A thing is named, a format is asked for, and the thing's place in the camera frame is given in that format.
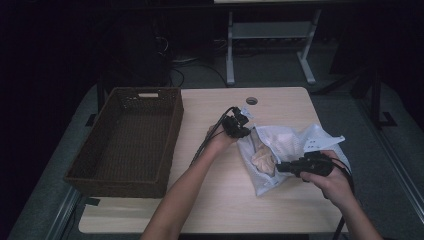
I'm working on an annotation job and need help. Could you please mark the cream cloth garment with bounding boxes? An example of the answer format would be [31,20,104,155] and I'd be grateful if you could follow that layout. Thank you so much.
[250,141,278,176]

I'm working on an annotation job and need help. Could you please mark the metal floor rail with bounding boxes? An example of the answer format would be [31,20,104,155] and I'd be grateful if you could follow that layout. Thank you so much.
[353,98,424,223]
[45,186,82,240]

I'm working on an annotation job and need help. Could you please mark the white metal desk frame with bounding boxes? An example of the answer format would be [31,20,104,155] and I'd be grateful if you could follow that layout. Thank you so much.
[213,0,323,87]

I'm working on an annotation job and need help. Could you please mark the white mesh laundry bag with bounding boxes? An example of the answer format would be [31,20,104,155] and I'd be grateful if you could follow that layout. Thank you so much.
[237,123,351,197]

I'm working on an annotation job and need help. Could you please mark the person's left hand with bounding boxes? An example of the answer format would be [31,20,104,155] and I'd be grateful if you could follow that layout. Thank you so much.
[205,123,240,155]

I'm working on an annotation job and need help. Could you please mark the black floor cables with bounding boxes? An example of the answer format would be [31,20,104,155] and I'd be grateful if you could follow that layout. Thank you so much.
[168,57,230,88]

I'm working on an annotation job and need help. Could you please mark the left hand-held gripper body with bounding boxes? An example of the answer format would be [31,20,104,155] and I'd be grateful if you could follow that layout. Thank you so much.
[221,106,255,139]

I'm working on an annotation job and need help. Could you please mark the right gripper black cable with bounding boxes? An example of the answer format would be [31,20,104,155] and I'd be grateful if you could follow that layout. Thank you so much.
[328,156,356,240]

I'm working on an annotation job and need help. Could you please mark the black metal stand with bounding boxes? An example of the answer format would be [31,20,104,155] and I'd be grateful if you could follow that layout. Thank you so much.
[349,66,398,129]

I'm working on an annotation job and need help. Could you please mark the brown wicker basket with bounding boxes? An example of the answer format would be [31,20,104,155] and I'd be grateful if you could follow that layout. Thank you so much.
[63,86,185,199]

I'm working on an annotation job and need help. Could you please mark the person's right hand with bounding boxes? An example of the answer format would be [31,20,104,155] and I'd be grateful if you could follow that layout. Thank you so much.
[299,149,356,210]

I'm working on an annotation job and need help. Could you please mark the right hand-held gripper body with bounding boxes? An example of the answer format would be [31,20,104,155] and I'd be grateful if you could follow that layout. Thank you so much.
[291,134,346,178]

